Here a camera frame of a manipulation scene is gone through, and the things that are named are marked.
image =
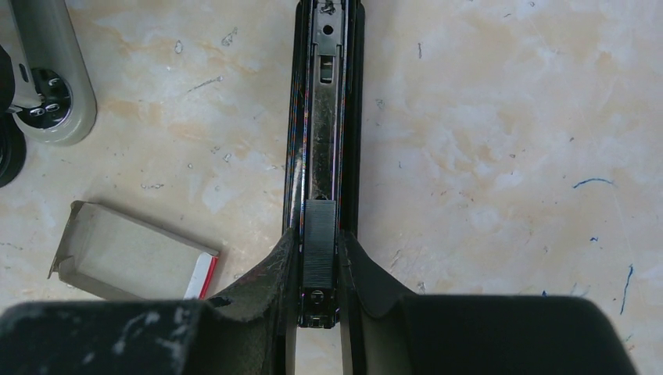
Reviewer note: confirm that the staple strip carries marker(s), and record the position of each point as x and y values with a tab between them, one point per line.
319	244

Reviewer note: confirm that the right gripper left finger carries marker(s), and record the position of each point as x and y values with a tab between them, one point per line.
247	328

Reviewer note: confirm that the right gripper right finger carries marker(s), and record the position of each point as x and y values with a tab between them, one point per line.
388	329

